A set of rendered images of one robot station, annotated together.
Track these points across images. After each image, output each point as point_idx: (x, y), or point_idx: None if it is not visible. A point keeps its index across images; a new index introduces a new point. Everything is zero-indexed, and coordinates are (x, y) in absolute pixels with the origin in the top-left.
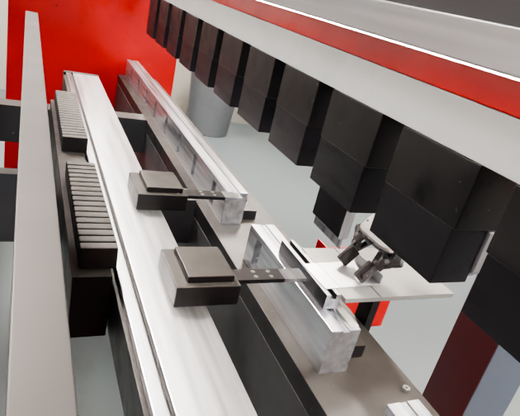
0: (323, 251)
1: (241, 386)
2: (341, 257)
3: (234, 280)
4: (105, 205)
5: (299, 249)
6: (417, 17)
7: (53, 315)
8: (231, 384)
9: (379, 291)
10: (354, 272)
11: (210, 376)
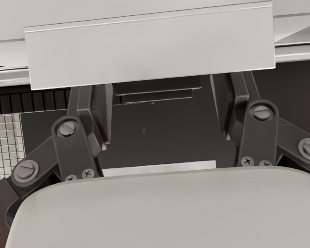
0: None
1: None
2: (111, 89)
3: (189, 89)
4: (65, 108)
5: (23, 67)
6: None
7: None
8: (303, 55)
9: None
10: (211, 80)
11: (285, 58)
